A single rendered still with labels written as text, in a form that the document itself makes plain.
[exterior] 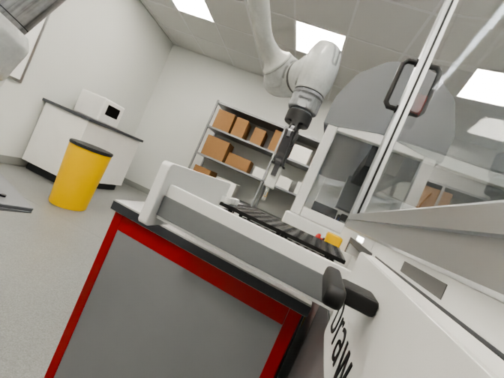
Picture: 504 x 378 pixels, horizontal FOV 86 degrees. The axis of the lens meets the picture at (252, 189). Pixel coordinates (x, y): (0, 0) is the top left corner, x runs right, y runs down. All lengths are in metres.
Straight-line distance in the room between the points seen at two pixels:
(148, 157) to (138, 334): 4.82
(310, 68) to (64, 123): 3.56
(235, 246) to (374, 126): 1.10
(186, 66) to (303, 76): 4.98
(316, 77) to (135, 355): 0.88
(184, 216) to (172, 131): 4.97
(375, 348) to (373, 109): 1.30
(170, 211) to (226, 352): 0.41
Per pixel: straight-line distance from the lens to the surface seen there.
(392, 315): 0.18
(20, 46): 0.79
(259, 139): 4.44
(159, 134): 5.51
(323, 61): 0.84
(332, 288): 0.18
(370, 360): 0.19
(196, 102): 5.39
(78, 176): 3.12
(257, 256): 0.41
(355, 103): 1.44
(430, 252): 0.22
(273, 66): 0.93
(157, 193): 0.46
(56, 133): 4.13
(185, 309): 0.76
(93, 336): 0.94
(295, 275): 0.41
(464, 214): 0.20
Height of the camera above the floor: 0.95
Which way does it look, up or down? 1 degrees down
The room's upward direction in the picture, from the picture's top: 24 degrees clockwise
